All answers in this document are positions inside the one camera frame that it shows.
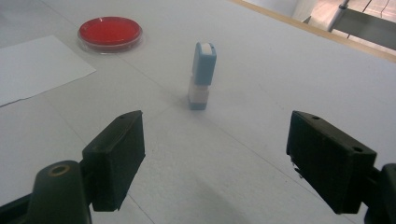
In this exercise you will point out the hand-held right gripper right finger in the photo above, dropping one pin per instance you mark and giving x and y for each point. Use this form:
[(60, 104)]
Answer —
[(330, 161)]

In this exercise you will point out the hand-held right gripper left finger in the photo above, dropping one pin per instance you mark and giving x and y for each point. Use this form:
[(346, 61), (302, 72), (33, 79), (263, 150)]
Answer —
[(115, 161)]

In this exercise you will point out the red round ink dish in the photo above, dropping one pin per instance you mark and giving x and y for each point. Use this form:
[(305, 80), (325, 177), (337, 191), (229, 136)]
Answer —
[(109, 31)]

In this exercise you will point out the blue white stamp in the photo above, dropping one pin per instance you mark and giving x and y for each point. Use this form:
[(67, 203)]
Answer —
[(204, 65)]

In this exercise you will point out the white table cover board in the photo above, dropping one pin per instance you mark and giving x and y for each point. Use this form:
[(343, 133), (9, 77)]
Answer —
[(249, 124)]

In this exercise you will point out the white paper sheet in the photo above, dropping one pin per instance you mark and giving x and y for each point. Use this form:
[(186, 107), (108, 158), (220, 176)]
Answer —
[(37, 68)]

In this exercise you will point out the white metal desk frame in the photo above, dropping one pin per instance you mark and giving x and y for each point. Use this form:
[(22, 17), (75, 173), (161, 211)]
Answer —
[(367, 26)]

